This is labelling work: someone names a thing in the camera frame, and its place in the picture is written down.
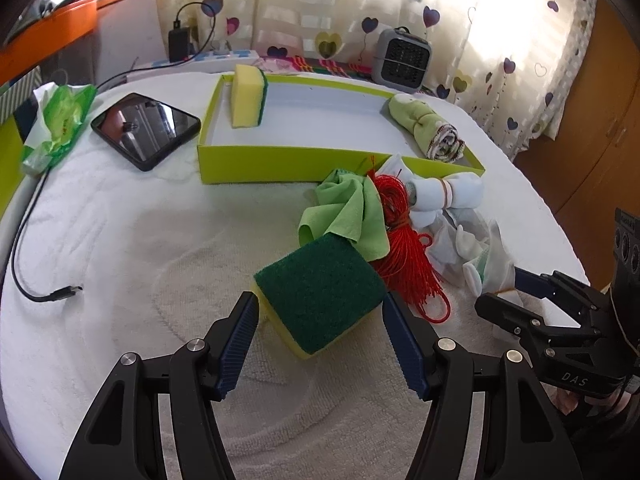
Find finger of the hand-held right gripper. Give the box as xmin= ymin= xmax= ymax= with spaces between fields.
xmin=514 ymin=266 xmax=608 ymax=328
xmin=474 ymin=292 xmax=603 ymax=361

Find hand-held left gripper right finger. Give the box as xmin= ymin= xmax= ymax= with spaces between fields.
xmin=382 ymin=290 xmax=583 ymax=480

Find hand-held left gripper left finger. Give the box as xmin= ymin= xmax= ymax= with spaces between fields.
xmin=60 ymin=290 xmax=261 ymax=480

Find white mesh cloth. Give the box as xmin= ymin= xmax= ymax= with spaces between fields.
xmin=385 ymin=155 xmax=518 ymax=296

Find red string bundle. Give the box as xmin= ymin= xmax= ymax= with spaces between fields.
xmin=367 ymin=157 xmax=452 ymax=325

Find green and yellow scouring sponge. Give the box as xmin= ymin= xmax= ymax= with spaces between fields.
xmin=252 ymin=234 xmax=388 ymax=360
xmin=230 ymin=64 xmax=269 ymax=129

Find light green microfiber cloth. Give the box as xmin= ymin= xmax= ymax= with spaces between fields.
xmin=298 ymin=169 xmax=391 ymax=263

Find lime green cardboard box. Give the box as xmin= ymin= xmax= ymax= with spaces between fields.
xmin=196 ymin=72 xmax=487 ymax=186

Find person's right hand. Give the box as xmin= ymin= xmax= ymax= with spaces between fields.
xmin=552 ymin=389 xmax=633 ymax=418

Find rolled white socks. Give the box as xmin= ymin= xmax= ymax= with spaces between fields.
xmin=404 ymin=171 xmax=485 ymax=226

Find wooden wardrobe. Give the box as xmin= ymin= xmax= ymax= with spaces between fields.
xmin=515 ymin=0 xmax=640 ymax=261

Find rolled green printed towel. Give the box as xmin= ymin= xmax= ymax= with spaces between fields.
xmin=387 ymin=94 xmax=468 ymax=162

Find small grey fan heater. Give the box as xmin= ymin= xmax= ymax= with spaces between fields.
xmin=371 ymin=27 xmax=432 ymax=93

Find pink plastic packet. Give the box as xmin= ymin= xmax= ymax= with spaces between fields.
xmin=255 ymin=57 xmax=301 ymax=77

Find green tissue pack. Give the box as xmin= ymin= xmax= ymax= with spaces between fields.
xmin=20 ymin=84 xmax=97 ymax=177

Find white and blue power strip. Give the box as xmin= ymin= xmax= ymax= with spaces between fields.
xmin=127 ymin=49 xmax=261 ymax=81

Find plaid cloth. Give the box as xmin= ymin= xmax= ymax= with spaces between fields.
xmin=260 ymin=55 xmax=373 ymax=81

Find heart print curtain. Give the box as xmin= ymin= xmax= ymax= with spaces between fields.
xmin=155 ymin=0 xmax=598 ymax=158

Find lime striped box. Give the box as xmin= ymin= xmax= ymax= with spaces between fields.
xmin=0 ymin=67 xmax=46 ymax=221

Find black power adapter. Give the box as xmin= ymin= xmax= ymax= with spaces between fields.
xmin=167 ymin=27 xmax=192 ymax=63

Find black charging cable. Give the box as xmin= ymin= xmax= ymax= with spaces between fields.
xmin=10 ymin=1 xmax=217 ymax=303

